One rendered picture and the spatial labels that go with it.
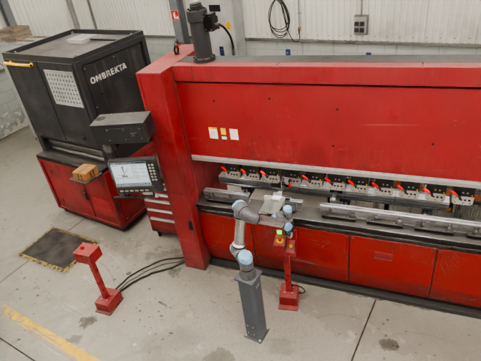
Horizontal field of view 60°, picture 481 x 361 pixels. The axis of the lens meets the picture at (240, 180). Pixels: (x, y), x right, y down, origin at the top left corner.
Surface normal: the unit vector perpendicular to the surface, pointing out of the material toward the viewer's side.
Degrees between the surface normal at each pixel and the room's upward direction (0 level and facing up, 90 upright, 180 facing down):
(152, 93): 90
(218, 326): 0
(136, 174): 90
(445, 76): 90
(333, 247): 90
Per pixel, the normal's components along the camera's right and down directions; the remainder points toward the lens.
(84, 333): -0.12, -0.83
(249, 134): -0.37, 0.54
